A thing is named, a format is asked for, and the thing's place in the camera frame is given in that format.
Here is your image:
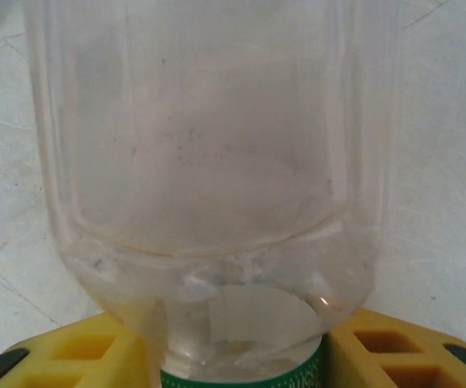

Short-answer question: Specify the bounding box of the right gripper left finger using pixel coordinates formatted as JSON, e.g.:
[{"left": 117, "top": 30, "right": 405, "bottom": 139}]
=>
[{"left": 0, "top": 310, "right": 155, "bottom": 388}]

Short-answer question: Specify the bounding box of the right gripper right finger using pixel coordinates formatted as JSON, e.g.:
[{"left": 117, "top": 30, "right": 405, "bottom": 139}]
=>
[{"left": 325, "top": 309, "right": 466, "bottom": 388}]

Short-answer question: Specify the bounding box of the clear bottle green cap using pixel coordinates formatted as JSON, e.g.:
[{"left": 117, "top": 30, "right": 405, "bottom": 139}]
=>
[{"left": 24, "top": 0, "right": 399, "bottom": 388}]

